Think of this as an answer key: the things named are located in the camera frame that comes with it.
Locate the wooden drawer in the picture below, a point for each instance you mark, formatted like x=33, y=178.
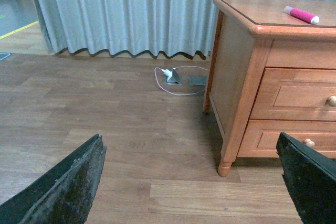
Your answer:
x=261, y=136
x=295, y=94

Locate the pink marker with white cap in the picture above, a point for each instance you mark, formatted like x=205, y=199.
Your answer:
x=301, y=15

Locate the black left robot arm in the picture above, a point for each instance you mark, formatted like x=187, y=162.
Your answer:
x=65, y=193

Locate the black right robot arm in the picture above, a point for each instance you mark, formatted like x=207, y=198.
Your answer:
x=310, y=180

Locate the open metal floor socket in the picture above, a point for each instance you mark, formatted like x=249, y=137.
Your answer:
x=174, y=79

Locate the white charger plug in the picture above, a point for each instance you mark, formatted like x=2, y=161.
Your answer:
x=167, y=72

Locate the closed metal floor plate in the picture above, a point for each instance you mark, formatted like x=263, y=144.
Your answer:
x=197, y=80

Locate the grey pleated curtain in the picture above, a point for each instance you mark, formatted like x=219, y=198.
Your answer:
x=168, y=26

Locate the wooden nightstand cabinet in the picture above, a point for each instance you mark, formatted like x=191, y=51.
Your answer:
x=250, y=36

